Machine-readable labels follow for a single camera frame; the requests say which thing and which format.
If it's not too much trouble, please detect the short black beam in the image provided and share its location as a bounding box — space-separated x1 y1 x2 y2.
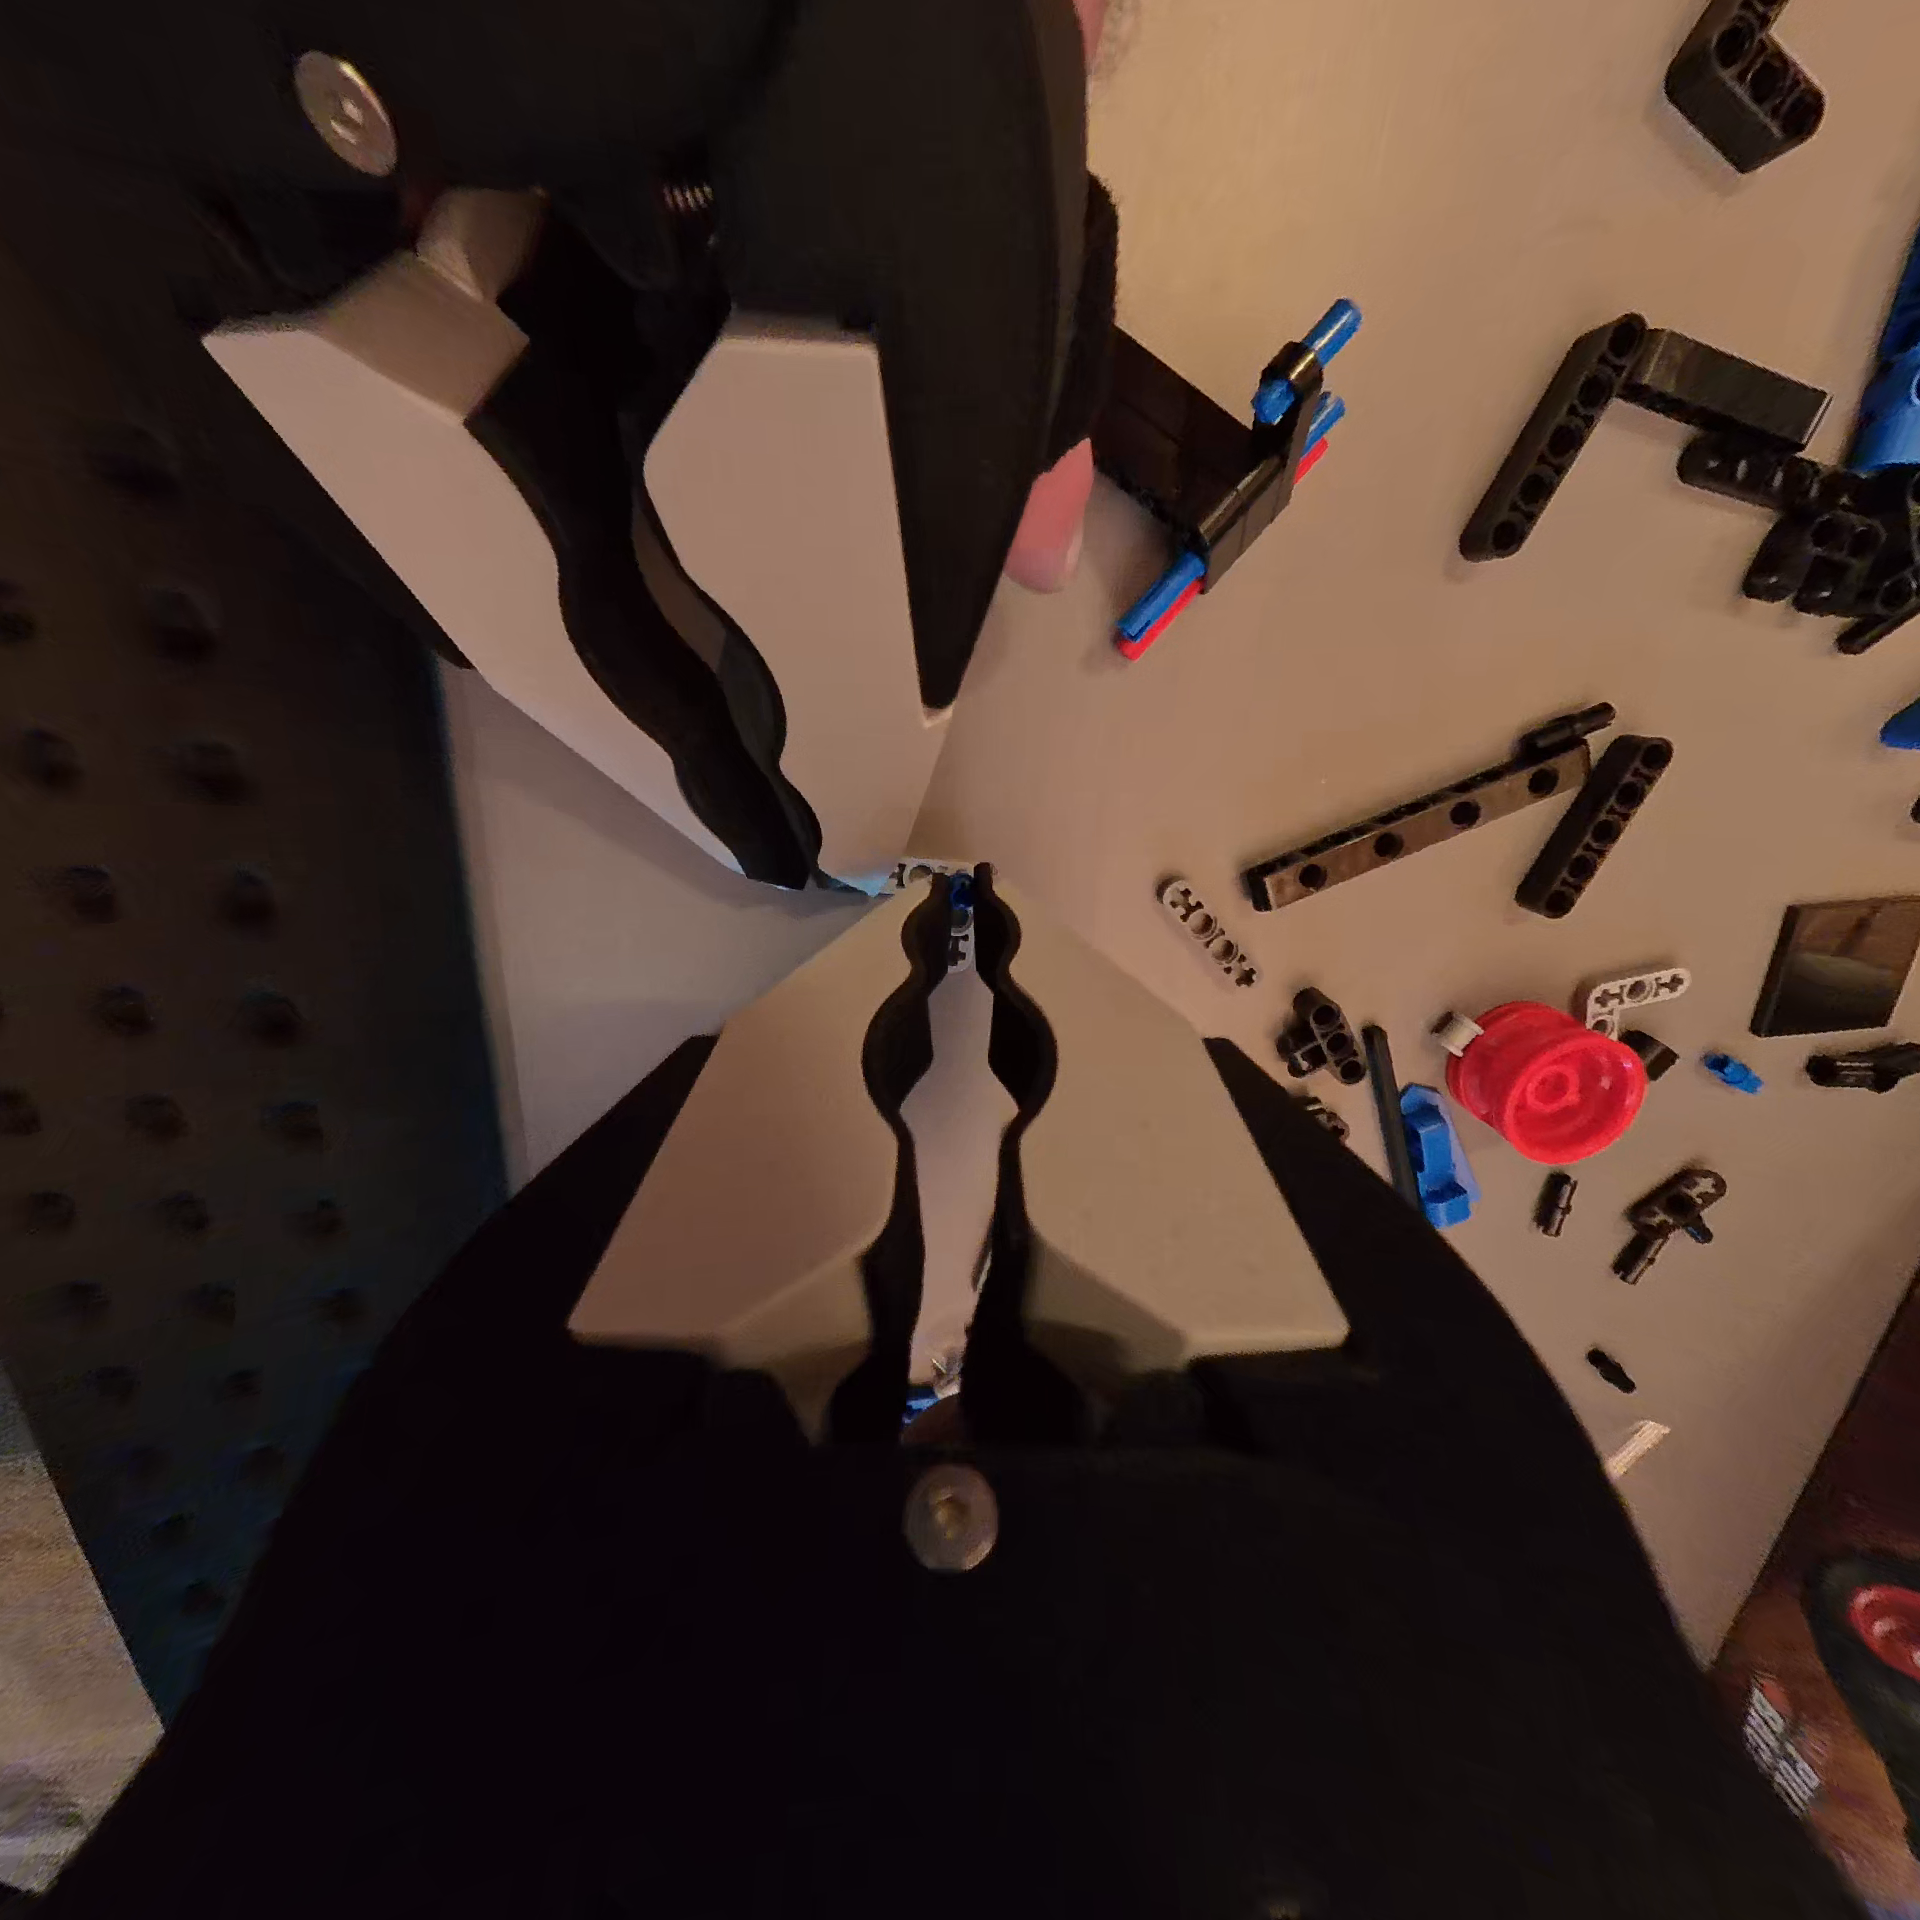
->
1102 331 1258 530
1515 733 1674 918

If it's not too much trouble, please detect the toy truck set box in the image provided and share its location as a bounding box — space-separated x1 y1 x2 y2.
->
1711 1289 1920 1920

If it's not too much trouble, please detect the black flat panel tile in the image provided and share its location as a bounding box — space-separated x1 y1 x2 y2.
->
1749 898 1920 1042

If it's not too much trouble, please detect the black perforated connector brick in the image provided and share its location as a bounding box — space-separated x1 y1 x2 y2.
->
1677 433 1920 656

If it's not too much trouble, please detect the small beam and pins assembly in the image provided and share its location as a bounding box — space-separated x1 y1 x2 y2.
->
1087 299 1364 661

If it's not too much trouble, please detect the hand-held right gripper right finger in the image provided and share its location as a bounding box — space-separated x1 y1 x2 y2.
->
966 863 1350 1451

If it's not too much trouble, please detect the small Lego axle assembly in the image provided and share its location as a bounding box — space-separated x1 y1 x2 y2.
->
1198 345 1333 586

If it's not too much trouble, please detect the long black axle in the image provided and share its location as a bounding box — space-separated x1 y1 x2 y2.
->
1361 1024 1422 1201

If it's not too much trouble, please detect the black cross-hole connector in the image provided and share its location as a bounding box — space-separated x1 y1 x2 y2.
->
1612 1164 1732 1285

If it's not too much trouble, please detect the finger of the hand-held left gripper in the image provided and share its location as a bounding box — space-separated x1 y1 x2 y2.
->
198 190 847 898
643 310 963 890

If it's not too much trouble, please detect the blue curved brick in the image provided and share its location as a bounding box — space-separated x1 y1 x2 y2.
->
1394 1084 1483 1233

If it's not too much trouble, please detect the red wheel hub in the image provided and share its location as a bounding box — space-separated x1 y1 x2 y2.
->
1443 1001 1648 1164

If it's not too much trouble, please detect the grey desk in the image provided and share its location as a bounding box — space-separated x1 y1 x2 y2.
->
435 0 1920 1668

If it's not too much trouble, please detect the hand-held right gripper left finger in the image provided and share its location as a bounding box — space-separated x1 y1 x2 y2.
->
569 884 954 1451

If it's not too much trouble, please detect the light grey thin beam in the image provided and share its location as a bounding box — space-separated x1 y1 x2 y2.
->
1159 877 1259 988

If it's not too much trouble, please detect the person's left hand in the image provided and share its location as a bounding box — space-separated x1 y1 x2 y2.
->
1003 0 1124 597

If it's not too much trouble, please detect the long black beam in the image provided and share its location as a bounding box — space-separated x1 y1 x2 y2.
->
1240 702 1615 914

